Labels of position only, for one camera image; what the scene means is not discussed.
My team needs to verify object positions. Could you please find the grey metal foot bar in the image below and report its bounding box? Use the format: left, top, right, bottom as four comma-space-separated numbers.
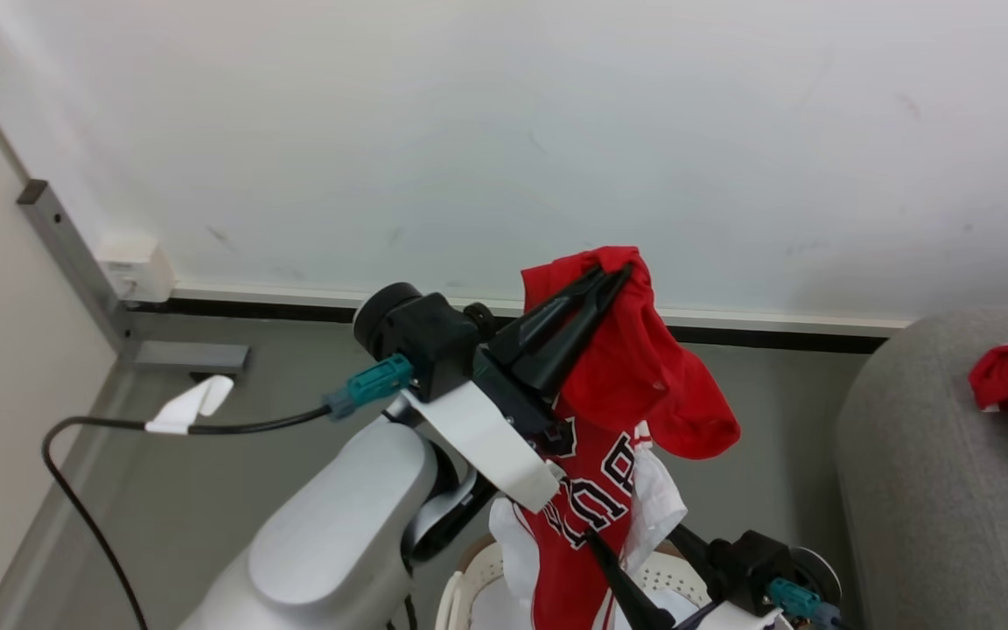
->
130, 341, 251, 375

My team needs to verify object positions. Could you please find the white and black baseboard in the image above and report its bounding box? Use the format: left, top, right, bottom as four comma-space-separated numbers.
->
123, 284, 916, 355

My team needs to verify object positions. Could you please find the grey fabric sofa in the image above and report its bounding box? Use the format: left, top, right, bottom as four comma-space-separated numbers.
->
835, 306, 1008, 630

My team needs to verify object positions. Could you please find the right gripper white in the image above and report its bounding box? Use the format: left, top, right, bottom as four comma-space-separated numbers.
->
585, 523, 785, 630

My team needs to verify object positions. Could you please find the white wall box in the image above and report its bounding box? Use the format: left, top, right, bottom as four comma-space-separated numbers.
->
95, 234, 175, 304

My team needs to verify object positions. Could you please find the red jersey with black lettering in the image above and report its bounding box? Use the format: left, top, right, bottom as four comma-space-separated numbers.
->
488, 246, 742, 630

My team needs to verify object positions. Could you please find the white cable label tag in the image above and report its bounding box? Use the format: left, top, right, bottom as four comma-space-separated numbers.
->
145, 375, 235, 436

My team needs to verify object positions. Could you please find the black cable with teal plug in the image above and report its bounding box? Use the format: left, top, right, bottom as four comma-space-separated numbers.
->
42, 353, 417, 630

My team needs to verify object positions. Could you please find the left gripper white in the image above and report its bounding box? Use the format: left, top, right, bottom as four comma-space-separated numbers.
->
399, 262, 636, 515

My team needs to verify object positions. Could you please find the grey metal partition frame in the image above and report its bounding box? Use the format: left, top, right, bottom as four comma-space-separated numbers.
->
0, 179, 134, 630

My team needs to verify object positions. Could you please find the white perforated laundry basket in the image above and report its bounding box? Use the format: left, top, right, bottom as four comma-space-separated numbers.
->
435, 535, 732, 630

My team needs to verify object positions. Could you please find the teal plug right cable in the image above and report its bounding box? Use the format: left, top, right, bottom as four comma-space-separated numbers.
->
766, 577, 844, 630

